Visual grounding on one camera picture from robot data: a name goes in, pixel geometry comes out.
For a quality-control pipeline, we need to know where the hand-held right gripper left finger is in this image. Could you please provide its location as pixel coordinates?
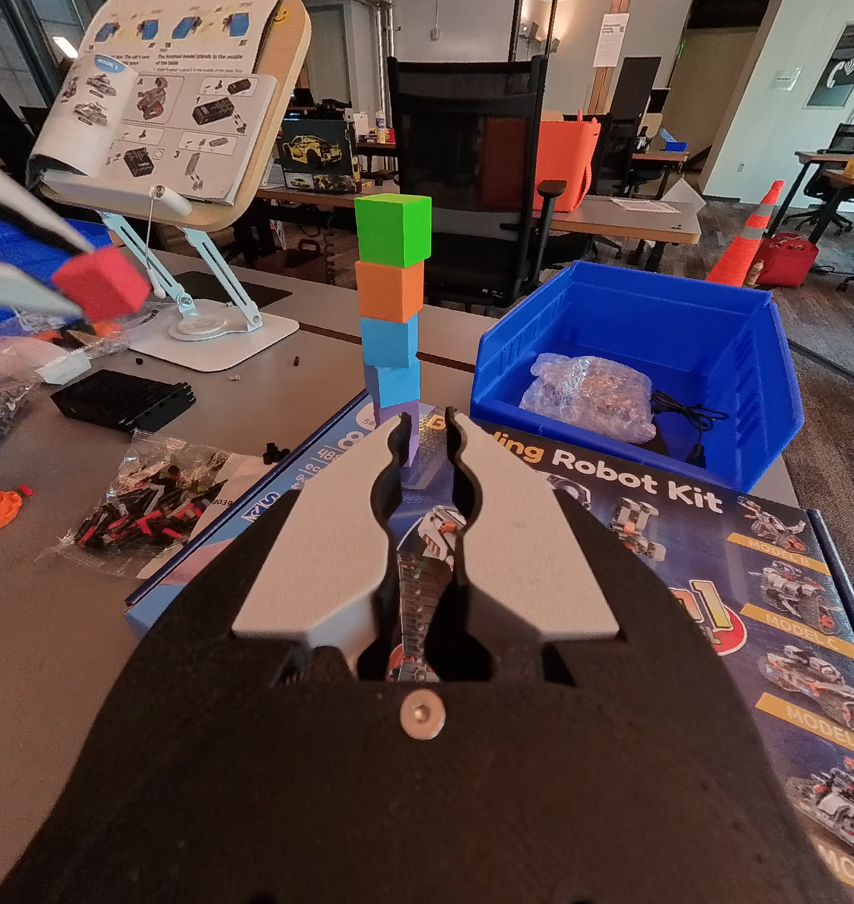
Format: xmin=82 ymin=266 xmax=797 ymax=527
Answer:
xmin=234 ymin=410 xmax=411 ymax=665

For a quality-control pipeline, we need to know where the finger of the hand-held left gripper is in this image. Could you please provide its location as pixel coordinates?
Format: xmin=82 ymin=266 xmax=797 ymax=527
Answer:
xmin=0 ymin=149 xmax=97 ymax=259
xmin=0 ymin=255 xmax=83 ymax=320

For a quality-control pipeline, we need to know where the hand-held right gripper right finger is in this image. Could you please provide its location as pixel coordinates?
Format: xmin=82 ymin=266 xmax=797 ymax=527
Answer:
xmin=435 ymin=410 xmax=621 ymax=668

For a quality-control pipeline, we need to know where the white label wheels bag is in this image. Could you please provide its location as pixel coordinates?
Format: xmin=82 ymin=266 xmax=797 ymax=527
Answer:
xmin=0 ymin=332 xmax=92 ymax=391

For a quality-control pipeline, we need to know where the red foam cube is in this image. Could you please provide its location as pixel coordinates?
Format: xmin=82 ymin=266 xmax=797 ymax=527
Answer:
xmin=53 ymin=248 xmax=154 ymax=323

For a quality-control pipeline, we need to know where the purple foam cube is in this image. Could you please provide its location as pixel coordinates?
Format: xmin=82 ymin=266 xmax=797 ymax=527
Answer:
xmin=377 ymin=403 xmax=439 ymax=460

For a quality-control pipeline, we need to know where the light blue foam cube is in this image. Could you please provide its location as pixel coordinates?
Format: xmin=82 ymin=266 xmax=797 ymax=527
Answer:
xmin=361 ymin=314 xmax=421 ymax=368

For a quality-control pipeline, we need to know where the orange foam cube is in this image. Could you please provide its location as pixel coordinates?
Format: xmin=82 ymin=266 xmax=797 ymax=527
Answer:
xmin=355 ymin=260 xmax=427 ymax=322

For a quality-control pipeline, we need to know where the green foam cube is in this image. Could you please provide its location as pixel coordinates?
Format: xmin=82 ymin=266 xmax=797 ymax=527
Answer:
xmin=354 ymin=194 xmax=434 ymax=268

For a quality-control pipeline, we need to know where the grey desk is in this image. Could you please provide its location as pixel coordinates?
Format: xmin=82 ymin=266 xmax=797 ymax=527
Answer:
xmin=0 ymin=248 xmax=809 ymax=904

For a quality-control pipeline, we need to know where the blue robot kit box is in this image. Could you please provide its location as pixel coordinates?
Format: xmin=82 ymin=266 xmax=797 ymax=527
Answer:
xmin=124 ymin=389 xmax=854 ymax=904

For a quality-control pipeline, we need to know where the silver plastic parts bag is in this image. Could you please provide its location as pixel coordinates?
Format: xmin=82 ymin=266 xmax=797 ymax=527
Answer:
xmin=60 ymin=431 xmax=275 ymax=580

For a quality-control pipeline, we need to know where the instruction booklet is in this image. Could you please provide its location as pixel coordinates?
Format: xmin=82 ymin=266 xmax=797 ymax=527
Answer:
xmin=32 ymin=0 xmax=290 ymax=206

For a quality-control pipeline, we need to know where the bubble wrap bag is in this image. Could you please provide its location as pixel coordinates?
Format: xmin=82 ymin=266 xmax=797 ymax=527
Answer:
xmin=519 ymin=354 xmax=660 ymax=447

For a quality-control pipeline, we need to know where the white book stand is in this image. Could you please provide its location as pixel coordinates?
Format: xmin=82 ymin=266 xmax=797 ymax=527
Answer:
xmin=25 ymin=0 xmax=312 ymax=375

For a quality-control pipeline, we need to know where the boxed yellow toy car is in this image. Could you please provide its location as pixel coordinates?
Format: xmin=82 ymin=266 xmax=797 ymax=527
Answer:
xmin=279 ymin=121 xmax=359 ymax=193

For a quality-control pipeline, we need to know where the wooden background table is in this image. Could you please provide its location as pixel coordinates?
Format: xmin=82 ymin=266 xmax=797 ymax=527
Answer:
xmin=258 ymin=181 xmax=705 ymax=272

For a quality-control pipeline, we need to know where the orange traffic cone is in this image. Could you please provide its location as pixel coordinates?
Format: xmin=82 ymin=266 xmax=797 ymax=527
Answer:
xmin=706 ymin=180 xmax=787 ymax=289

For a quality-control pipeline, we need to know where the red plastic object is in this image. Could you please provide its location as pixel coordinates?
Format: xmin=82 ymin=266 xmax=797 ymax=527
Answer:
xmin=759 ymin=234 xmax=821 ymax=289

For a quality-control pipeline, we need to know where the orange bucket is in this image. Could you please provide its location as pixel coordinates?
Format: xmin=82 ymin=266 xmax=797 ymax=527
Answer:
xmin=484 ymin=116 xmax=602 ymax=213

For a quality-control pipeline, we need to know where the black background office chair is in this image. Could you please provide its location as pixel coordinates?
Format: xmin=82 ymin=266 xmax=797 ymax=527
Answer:
xmin=385 ymin=54 xmax=569 ymax=309

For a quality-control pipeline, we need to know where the black cable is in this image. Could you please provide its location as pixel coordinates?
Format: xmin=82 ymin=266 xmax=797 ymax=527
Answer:
xmin=651 ymin=396 xmax=719 ymax=467

